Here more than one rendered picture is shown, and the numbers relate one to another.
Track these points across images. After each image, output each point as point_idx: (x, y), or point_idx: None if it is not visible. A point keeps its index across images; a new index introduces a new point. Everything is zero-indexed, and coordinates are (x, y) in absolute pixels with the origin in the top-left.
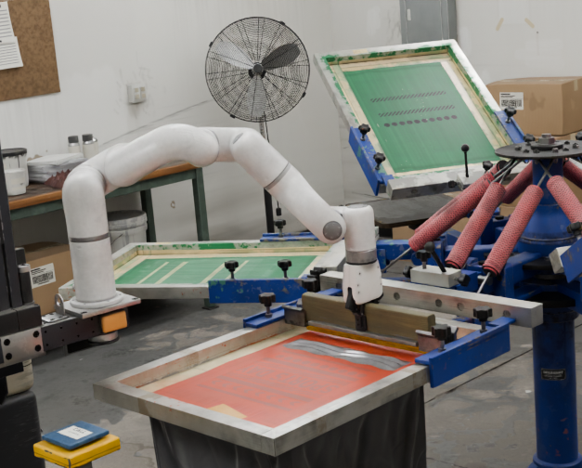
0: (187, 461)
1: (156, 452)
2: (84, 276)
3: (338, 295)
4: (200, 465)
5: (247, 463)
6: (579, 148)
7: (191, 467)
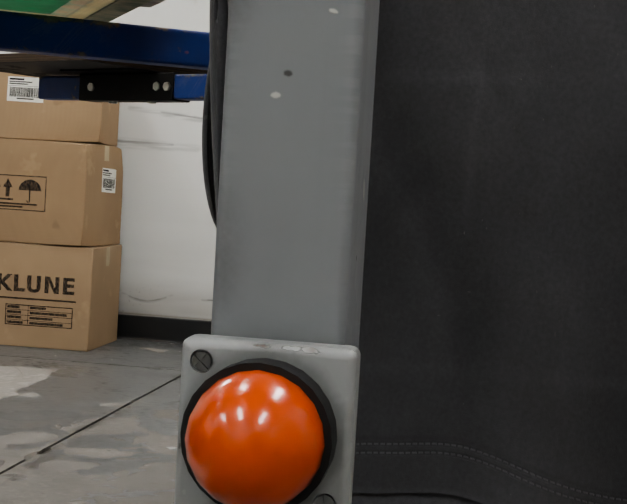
0: (445, 0)
1: (222, 12)
2: None
3: (154, 60)
4: (533, 4)
5: None
6: None
7: (472, 25)
